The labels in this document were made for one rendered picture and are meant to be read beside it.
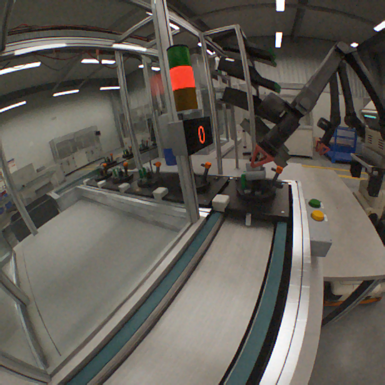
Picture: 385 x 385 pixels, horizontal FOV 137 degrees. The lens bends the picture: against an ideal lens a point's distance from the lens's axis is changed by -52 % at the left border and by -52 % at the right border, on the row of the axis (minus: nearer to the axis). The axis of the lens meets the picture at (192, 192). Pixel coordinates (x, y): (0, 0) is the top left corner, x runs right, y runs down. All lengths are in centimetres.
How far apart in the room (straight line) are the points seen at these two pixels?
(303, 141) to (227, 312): 461
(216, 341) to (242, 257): 22
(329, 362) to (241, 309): 119
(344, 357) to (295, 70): 965
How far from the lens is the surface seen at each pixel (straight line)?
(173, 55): 38
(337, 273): 55
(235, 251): 44
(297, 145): 475
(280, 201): 55
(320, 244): 46
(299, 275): 37
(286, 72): 941
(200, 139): 36
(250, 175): 54
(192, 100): 35
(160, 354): 35
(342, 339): 153
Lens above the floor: 125
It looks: 27 degrees down
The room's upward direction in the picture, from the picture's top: 9 degrees counter-clockwise
